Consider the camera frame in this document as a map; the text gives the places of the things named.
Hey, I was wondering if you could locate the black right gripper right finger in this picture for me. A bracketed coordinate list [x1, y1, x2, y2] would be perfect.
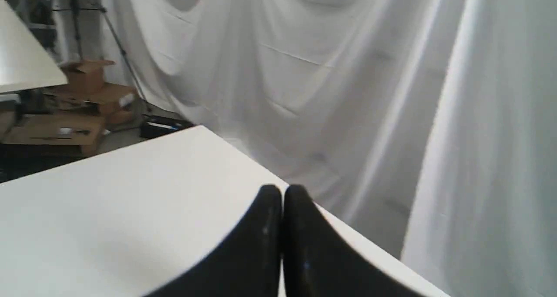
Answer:
[284, 184, 429, 297]

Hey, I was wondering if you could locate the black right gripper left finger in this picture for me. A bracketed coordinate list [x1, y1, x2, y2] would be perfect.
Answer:
[149, 185, 282, 297]

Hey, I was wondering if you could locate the black case on floor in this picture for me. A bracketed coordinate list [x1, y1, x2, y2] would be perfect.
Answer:
[139, 115, 195, 139]

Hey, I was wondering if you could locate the white fabric backdrop curtain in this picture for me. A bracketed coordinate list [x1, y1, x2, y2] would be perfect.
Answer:
[102, 0, 557, 297]

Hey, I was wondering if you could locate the flat cardboard boxes pile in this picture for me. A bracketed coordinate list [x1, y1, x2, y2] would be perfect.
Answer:
[1, 83, 138, 157]

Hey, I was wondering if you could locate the small open cardboard box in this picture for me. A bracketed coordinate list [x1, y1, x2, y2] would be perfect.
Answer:
[60, 60, 116, 93]

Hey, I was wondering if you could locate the white side table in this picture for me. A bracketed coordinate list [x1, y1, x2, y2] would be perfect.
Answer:
[0, 0, 68, 93]

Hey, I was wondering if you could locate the black tripod stand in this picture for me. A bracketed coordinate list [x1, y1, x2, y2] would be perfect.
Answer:
[46, 0, 152, 113]

